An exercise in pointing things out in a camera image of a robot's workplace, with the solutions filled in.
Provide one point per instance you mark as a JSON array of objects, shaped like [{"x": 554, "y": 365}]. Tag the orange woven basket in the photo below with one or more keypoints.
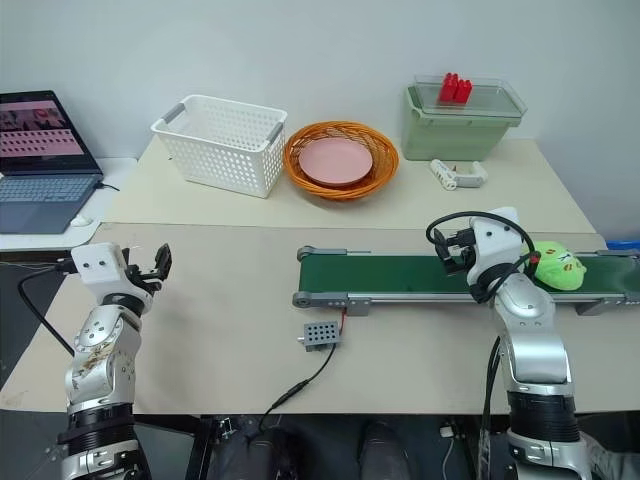
[{"x": 300, "y": 175}]

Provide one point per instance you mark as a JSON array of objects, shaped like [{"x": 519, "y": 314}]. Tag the white plug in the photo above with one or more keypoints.
[{"x": 448, "y": 431}]

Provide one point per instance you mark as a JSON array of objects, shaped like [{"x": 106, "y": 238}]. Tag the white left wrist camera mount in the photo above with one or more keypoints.
[{"x": 97, "y": 265}]

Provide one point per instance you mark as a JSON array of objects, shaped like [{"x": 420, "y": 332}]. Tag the green conveyor belt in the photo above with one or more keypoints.
[{"x": 390, "y": 272}]

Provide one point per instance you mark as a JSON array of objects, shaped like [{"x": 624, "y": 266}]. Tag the white perforated plastic tube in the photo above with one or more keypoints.
[{"x": 444, "y": 175}]

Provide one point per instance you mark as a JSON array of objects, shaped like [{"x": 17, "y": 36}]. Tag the red toy blocks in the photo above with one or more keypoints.
[{"x": 455, "y": 92}]

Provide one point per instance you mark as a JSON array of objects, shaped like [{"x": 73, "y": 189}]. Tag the pink plate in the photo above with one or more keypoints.
[{"x": 335, "y": 162}]

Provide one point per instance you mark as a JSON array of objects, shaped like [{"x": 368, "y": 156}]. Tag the clear plastic tray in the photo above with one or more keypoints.
[{"x": 495, "y": 100}]

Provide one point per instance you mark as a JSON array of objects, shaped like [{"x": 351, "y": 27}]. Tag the green storage bin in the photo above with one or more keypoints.
[{"x": 450, "y": 137}]

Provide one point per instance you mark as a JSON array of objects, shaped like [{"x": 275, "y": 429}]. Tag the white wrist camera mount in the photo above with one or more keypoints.
[
  {"x": 97, "y": 265},
  {"x": 500, "y": 240}
]

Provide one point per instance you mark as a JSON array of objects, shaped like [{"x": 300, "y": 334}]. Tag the dark rounded shape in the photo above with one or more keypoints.
[
  {"x": 270, "y": 455},
  {"x": 382, "y": 450}
]

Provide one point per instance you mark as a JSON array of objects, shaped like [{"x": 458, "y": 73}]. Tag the gray perforated control box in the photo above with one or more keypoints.
[{"x": 320, "y": 336}]

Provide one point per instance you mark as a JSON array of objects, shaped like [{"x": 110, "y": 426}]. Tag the black table leg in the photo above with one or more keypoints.
[{"x": 202, "y": 445}]

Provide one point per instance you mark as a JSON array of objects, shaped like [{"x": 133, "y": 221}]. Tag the white computer mouse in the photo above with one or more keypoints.
[{"x": 81, "y": 220}]

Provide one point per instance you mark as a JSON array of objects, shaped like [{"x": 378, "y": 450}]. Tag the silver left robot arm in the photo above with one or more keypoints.
[{"x": 102, "y": 350}]

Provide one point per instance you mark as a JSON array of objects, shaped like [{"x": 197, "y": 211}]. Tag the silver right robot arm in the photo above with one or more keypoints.
[{"x": 535, "y": 340}]

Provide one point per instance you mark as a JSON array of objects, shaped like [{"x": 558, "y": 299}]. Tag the white side table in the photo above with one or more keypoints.
[{"x": 120, "y": 170}]

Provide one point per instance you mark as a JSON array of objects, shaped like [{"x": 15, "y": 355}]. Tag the white perforated plastic basket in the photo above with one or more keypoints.
[{"x": 225, "y": 145}]

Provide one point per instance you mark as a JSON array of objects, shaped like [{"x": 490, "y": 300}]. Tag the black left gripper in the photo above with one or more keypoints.
[{"x": 140, "y": 280}]

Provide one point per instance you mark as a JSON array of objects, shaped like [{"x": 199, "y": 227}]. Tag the dark laptop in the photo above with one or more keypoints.
[{"x": 40, "y": 190}]

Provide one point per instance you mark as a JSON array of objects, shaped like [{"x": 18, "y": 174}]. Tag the blue object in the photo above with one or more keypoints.
[{"x": 622, "y": 244}]

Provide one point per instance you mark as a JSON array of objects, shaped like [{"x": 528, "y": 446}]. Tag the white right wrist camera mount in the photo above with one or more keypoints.
[{"x": 500, "y": 240}]

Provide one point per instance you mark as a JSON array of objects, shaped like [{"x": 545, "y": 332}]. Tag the white small device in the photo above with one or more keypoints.
[{"x": 472, "y": 177}]

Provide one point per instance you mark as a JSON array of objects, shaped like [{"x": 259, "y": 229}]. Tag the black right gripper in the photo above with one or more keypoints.
[{"x": 462, "y": 245}]

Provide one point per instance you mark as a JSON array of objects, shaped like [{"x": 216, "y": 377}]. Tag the green plush toy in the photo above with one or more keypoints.
[{"x": 560, "y": 267}]

